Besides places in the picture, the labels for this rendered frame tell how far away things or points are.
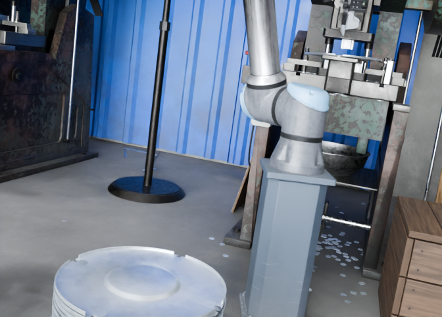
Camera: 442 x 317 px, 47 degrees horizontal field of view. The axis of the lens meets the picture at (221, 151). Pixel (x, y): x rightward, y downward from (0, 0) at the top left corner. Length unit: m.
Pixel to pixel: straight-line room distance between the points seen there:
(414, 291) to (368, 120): 0.71
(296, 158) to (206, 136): 2.18
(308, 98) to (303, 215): 0.31
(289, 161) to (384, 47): 1.11
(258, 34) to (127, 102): 2.37
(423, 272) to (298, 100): 0.56
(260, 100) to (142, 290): 0.74
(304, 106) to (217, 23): 2.17
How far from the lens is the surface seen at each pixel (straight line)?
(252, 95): 1.45
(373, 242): 1.97
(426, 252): 1.45
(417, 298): 1.49
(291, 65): 2.18
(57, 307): 0.87
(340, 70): 2.00
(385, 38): 2.35
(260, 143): 1.94
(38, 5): 2.95
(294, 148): 1.36
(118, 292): 0.87
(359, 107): 1.94
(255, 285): 1.46
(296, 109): 1.36
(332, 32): 2.12
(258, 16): 1.39
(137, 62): 3.65
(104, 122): 3.79
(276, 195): 1.36
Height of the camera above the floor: 0.73
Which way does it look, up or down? 11 degrees down
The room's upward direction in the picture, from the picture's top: 8 degrees clockwise
